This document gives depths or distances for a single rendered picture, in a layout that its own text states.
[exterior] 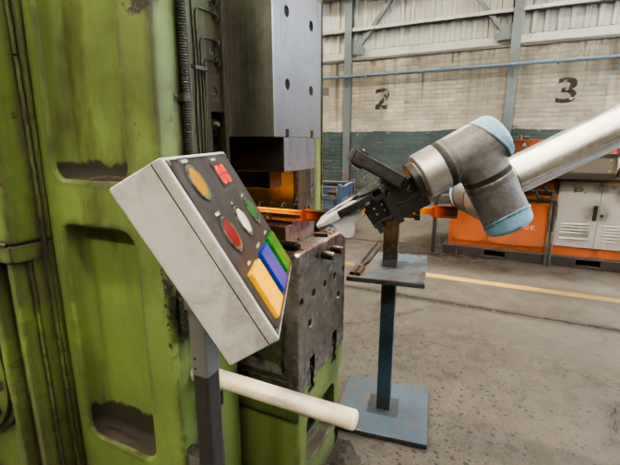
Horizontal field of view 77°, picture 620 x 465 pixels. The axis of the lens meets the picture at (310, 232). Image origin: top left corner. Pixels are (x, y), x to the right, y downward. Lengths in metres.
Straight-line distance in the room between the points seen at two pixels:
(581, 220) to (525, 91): 4.41
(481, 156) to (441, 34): 8.34
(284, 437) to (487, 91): 7.90
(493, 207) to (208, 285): 0.52
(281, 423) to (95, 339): 0.63
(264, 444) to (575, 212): 3.88
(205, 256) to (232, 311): 0.08
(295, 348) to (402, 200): 0.62
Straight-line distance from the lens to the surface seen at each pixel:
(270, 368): 1.31
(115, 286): 1.24
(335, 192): 4.87
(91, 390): 1.45
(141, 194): 0.53
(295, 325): 1.17
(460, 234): 4.68
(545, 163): 0.97
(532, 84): 8.69
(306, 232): 1.26
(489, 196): 0.78
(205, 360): 0.76
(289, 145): 1.13
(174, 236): 0.52
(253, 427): 1.47
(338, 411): 0.95
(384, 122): 8.93
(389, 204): 0.74
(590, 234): 4.73
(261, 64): 1.10
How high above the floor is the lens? 1.22
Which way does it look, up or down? 13 degrees down
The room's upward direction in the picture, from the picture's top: straight up
